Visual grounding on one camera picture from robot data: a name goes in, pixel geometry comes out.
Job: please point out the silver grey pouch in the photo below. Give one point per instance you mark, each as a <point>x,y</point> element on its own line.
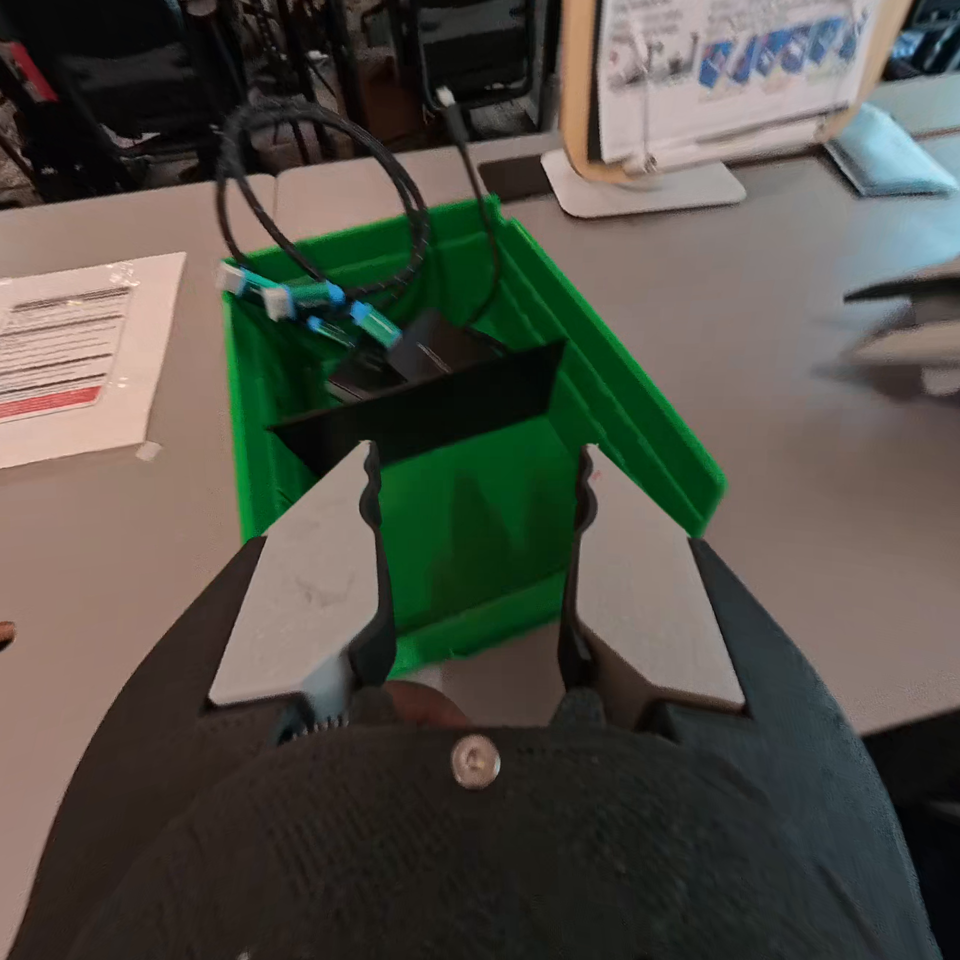
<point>885,157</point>

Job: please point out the red bag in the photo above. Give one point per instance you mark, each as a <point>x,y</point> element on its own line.
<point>26,71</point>

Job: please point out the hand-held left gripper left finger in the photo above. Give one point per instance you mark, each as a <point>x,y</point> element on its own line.
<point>300,600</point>

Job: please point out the white laminated paper sheet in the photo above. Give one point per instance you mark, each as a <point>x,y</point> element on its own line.
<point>75,360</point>

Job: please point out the person's left hand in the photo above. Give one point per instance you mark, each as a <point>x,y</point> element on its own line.
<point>424,705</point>

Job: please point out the black office chair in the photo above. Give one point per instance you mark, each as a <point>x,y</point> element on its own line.
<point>135,82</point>
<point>480,52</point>

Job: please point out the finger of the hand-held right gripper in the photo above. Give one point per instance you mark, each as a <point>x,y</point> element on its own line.
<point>922,285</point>
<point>937,349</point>

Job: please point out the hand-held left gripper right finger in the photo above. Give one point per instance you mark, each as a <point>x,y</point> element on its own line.
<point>645,607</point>

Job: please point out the printed instruction sheet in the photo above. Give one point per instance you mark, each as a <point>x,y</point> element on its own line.
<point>735,67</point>

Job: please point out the green plastic bin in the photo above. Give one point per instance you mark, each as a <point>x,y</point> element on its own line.
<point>480,540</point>

